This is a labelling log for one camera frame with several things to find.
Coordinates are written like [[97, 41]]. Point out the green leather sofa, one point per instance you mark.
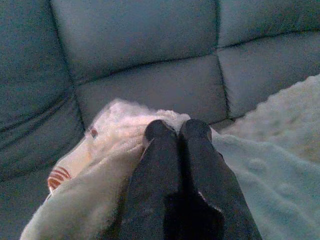
[[140, 62]]

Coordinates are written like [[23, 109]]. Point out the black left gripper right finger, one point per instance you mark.
[[207, 170]]

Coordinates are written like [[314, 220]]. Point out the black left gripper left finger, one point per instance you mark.
[[155, 175]]

